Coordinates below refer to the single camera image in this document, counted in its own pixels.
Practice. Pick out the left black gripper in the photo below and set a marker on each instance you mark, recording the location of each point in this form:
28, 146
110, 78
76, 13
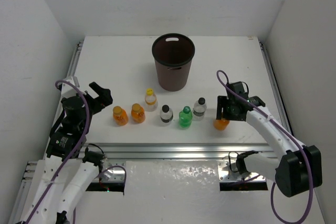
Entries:
95, 100

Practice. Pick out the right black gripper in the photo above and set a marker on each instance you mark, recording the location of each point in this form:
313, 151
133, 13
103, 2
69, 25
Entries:
222, 100

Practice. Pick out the orange bottle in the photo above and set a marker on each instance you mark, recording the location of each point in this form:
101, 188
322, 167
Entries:
120, 116
221, 124
137, 113

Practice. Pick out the clear bottle black cap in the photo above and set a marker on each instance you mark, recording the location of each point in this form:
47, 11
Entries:
166, 115
199, 109

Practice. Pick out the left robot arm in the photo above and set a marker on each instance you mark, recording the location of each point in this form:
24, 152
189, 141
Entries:
56, 197

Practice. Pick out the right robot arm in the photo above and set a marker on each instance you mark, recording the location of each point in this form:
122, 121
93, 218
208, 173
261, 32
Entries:
298, 167

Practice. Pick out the dark brown plastic bin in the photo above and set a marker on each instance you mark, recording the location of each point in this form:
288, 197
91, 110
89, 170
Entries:
173, 54

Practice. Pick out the green plastic bottle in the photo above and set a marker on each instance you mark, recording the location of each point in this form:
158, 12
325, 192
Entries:
185, 117

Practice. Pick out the clear bottle yellow cap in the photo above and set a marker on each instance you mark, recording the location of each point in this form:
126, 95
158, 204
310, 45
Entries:
151, 102

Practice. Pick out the white foam cover sheet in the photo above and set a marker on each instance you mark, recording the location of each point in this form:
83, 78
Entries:
171, 179

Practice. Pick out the aluminium table frame rail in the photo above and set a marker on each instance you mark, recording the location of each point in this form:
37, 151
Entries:
125, 65

